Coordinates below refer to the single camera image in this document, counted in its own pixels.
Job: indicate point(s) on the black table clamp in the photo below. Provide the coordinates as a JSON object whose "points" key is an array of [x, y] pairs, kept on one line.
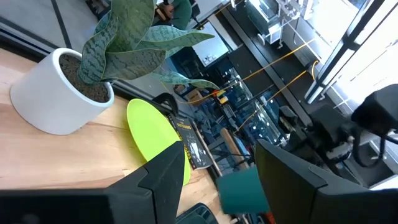
{"points": [[166, 100]]}

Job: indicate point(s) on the black book with yellow title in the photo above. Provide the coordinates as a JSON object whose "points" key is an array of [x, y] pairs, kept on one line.
{"points": [[194, 147]]}

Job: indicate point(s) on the teal cup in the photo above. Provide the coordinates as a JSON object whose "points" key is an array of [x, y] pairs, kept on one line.
{"points": [[242, 193]]}

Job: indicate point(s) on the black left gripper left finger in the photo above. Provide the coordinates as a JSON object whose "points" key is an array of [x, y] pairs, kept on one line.
{"points": [[146, 196]]}

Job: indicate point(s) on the clear plastic machine housing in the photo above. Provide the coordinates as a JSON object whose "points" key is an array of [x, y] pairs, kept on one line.
{"points": [[264, 18]]}

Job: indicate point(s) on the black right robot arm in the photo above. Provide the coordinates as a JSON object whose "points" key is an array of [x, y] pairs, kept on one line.
{"points": [[379, 109]]}

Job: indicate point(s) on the wooden rod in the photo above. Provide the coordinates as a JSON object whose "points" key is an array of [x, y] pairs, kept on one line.
{"points": [[233, 147]]}

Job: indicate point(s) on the yellow-green round plate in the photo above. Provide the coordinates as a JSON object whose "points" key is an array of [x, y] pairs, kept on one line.
{"points": [[149, 130]]}

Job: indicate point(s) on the dark potting soil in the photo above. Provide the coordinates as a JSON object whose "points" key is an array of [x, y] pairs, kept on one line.
{"points": [[90, 90]]}

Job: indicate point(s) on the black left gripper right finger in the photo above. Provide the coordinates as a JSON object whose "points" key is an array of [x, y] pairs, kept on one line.
{"points": [[304, 193]]}

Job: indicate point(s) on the person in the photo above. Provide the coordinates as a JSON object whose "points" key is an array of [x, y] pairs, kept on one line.
{"points": [[182, 14]]}

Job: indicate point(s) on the white round plant pot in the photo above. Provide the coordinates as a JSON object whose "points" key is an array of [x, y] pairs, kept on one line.
{"points": [[46, 99]]}

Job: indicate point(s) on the green snake plant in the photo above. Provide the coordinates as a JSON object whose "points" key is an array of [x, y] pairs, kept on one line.
{"points": [[130, 46]]}

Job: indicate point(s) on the white panel box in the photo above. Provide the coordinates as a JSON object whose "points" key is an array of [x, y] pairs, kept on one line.
{"points": [[211, 48]]}

